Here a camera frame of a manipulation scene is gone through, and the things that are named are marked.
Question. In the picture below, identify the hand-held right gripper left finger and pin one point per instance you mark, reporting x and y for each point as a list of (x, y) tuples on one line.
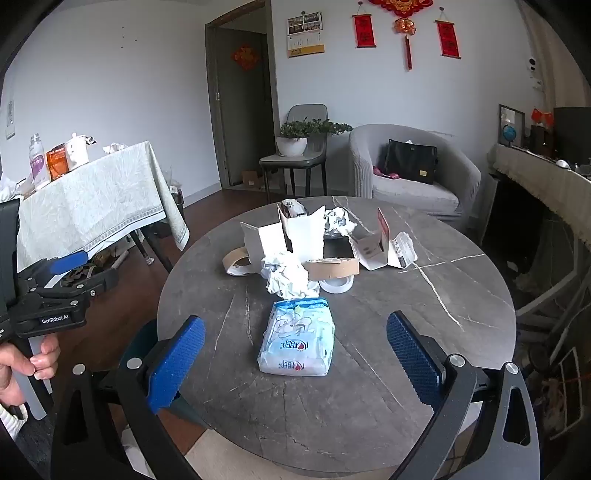
[(178, 360)]

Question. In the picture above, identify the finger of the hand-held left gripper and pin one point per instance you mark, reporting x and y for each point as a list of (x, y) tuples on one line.
[(92, 286), (69, 264)]

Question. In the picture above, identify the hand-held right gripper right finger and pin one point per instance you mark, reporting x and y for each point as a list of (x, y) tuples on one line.
[(413, 360)]

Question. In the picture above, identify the white tape roll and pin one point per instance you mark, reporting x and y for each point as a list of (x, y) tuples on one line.
[(339, 289)]

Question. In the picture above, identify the blue white tissue pack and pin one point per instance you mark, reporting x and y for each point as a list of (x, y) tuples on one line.
[(295, 337)]

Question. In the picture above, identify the person's left forearm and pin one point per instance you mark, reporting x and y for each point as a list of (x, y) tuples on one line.
[(9, 417)]

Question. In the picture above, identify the black trash bin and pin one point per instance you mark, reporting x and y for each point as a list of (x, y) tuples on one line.
[(179, 198)]

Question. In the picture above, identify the person's left hand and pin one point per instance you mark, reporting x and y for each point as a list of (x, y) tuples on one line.
[(14, 374)]

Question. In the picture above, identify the pale patterned tablecloth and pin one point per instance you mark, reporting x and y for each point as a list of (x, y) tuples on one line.
[(101, 194)]

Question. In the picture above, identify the orange box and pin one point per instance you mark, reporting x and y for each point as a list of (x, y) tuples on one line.
[(57, 164)]

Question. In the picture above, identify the bottle with purple label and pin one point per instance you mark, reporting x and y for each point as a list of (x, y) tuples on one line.
[(39, 166)]

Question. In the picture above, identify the clear plastic package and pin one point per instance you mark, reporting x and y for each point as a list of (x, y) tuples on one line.
[(401, 251)]

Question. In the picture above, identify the white box with red label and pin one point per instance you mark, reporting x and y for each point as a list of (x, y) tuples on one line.
[(371, 256)]

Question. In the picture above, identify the white container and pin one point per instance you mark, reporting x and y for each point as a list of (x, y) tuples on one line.
[(78, 152)]

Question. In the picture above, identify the brown cardboard strip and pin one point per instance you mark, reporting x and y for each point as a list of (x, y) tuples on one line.
[(227, 258)]

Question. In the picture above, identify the brown cardboard box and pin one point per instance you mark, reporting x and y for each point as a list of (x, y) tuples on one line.
[(332, 269)]

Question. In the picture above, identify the crumpled white tissue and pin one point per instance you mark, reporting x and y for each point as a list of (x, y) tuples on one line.
[(113, 148)]

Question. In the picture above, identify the crumpled white paper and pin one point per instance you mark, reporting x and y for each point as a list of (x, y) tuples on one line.
[(288, 274)]

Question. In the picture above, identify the crumpled printed paper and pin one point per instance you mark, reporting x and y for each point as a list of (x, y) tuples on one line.
[(339, 221)]

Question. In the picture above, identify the grey armchair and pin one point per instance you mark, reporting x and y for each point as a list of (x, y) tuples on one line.
[(415, 196)]

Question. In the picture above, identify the folded white cardboard box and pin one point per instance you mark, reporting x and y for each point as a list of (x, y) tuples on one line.
[(304, 235)]

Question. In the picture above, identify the pink cloth item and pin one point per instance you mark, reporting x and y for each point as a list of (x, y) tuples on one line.
[(385, 173)]

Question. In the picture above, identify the small cardboard box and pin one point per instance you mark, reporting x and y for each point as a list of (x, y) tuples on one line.
[(250, 179)]

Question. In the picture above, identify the crumpled snack wrapper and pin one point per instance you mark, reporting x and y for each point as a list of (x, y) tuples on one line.
[(293, 207)]

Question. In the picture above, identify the black handbag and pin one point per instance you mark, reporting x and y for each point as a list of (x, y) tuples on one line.
[(411, 161)]

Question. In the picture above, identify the beige lace cabinet cover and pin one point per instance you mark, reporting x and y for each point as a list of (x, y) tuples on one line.
[(540, 177)]

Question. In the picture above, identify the dark grey door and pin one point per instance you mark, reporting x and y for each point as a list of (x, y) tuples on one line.
[(240, 115)]

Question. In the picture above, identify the potted green plant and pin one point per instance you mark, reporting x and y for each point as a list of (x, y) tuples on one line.
[(292, 145)]

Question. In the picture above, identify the small blue globe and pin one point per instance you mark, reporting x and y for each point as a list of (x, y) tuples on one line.
[(510, 134)]

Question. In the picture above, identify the grey dining chair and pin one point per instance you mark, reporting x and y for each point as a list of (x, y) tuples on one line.
[(314, 115)]

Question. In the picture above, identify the red door decoration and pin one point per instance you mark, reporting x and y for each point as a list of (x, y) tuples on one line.
[(244, 57)]

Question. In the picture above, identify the small red flag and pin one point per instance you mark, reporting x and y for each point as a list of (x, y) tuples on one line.
[(542, 116)]

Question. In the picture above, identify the black monitor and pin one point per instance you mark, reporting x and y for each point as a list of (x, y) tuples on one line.
[(572, 134)]

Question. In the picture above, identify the red knot ornament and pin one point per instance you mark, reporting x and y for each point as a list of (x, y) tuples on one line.
[(405, 25)]

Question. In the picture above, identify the wall switch panel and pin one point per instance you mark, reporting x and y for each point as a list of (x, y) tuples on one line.
[(9, 120)]

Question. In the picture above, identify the picture frame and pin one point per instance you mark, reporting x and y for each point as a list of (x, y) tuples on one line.
[(519, 120)]

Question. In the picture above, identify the red wall scroll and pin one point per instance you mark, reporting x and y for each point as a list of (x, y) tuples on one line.
[(364, 31), (448, 39)]

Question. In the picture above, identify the wall calendar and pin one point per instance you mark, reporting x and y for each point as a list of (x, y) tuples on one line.
[(306, 39)]

